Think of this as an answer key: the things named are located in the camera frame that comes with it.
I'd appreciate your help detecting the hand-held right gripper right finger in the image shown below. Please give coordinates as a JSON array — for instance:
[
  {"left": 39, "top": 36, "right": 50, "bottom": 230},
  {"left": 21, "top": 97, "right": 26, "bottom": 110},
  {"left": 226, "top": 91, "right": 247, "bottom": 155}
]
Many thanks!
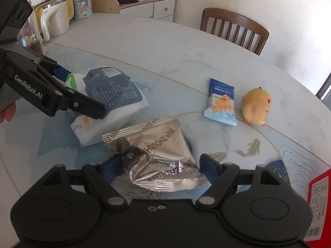
[{"left": 196, "top": 154, "right": 290, "bottom": 209}]

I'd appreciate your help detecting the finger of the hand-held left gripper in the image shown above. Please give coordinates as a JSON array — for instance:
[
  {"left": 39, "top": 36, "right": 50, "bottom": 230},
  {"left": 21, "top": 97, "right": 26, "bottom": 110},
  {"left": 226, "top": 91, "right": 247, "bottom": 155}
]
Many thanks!
[
  {"left": 37, "top": 56, "right": 78, "bottom": 91},
  {"left": 49, "top": 89, "right": 106, "bottom": 120}
]

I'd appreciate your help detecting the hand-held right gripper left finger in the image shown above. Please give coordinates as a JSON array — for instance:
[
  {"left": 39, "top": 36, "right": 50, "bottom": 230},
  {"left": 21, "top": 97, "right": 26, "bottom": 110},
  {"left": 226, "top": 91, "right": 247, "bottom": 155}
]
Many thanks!
[{"left": 43, "top": 155, "right": 128, "bottom": 210}]

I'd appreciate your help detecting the white tissue pack blue label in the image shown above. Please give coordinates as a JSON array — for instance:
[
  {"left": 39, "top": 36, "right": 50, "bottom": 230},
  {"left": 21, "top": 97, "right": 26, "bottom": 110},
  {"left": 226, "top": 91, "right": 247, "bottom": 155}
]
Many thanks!
[{"left": 66, "top": 66, "right": 150, "bottom": 148}]

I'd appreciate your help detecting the silver foil snack bag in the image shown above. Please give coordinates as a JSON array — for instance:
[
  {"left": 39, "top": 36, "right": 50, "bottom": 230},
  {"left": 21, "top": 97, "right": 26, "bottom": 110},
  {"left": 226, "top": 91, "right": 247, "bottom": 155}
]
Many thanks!
[{"left": 102, "top": 117, "right": 206, "bottom": 192}]

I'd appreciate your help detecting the red cardboard box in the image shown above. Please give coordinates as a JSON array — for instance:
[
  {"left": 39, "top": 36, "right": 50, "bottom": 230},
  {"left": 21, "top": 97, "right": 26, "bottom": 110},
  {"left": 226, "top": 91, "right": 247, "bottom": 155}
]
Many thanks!
[{"left": 301, "top": 168, "right": 331, "bottom": 248}]

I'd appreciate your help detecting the white marble desktop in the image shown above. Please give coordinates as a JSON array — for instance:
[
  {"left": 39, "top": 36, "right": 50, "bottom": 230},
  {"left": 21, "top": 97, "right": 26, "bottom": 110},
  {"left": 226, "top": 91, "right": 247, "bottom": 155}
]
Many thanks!
[{"left": 0, "top": 13, "right": 331, "bottom": 248}]

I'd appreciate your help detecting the person's left hand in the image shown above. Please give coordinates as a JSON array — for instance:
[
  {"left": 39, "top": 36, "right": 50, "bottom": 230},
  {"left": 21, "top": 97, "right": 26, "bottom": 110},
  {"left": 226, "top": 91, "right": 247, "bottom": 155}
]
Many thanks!
[{"left": 0, "top": 101, "right": 17, "bottom": 124}]

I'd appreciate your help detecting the clear glass container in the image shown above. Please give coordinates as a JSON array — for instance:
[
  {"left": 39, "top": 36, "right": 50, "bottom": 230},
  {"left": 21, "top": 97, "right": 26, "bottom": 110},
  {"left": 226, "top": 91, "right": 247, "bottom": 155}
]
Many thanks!
[{"left": 17, "top": 18, "right": 48, "bottom": 55}]

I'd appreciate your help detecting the white electric kettle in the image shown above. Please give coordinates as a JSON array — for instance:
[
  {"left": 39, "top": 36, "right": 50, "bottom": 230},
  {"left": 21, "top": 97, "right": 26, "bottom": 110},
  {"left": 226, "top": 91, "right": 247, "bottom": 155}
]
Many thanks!
[{"left": 40, "top": 0, "right": 71, "bottom": 41}]

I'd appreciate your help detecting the blue snack packet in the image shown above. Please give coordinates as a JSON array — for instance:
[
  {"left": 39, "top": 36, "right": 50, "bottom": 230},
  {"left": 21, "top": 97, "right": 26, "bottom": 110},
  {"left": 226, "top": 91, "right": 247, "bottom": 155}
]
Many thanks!
[{"left": 204, "top": 78, "right": 237, "bottom": 126}]

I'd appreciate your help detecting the white printed mug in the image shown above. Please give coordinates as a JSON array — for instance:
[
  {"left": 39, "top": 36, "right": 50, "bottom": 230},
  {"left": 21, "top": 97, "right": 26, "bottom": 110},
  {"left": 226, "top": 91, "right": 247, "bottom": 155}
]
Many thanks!
[{"left": 72, "top": 0, "right": 93, "bottom": 21}]

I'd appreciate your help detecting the yellow-rimmed tray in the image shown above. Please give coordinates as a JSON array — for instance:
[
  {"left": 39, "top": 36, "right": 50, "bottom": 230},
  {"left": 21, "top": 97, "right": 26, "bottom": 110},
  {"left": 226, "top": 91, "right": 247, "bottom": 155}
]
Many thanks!
[{"left": 34, "top": 0, "right": 74, "bottom": 22}]

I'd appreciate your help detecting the blue printed table mat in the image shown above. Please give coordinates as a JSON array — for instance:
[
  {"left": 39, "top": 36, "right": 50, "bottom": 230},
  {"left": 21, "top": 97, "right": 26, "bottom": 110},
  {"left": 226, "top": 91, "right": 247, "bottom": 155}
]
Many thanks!
[{"left": 0, "top": 43, "right": 331, "bottom": 212}]

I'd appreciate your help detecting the yellow hamster toy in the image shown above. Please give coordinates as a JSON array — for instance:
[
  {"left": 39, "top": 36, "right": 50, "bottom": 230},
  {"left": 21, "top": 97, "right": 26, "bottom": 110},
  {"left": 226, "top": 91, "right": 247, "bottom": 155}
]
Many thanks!
[{"left": 241, "top": 87, "right": 272, "bottom": 126}]

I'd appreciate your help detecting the light wooden small chair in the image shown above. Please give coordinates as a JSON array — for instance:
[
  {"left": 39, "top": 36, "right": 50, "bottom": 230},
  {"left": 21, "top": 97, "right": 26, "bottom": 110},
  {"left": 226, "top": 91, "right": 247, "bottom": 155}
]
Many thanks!
[{"left": 90, "top": 0, "right": 121, "bottom": 14}]

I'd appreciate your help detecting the white drawer cabinet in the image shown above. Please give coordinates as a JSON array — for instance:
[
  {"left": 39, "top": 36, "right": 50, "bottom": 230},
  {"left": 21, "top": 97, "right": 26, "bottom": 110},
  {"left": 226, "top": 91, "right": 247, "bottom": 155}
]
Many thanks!
[{"left": 119, "top": 0, "right": 177, "bottom": 22}]

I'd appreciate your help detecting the brown wooden slatted chair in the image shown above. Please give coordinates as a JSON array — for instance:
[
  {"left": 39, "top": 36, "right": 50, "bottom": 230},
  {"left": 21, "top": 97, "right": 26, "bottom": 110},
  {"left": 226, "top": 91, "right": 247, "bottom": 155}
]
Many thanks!
[
  {"left": 315, "top": 72, "right": 331, "bottom": 101},
  {"left": 200, "top": 8, "right": 270, "bottom": 55}
]

